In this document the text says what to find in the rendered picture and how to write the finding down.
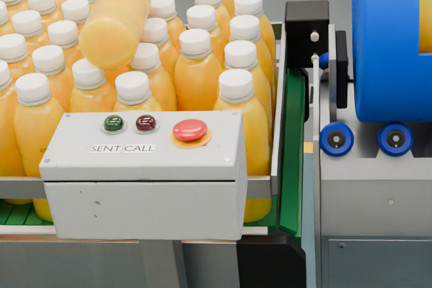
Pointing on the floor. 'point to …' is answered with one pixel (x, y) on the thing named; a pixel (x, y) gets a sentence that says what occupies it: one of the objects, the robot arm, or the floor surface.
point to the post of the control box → (163, 263)
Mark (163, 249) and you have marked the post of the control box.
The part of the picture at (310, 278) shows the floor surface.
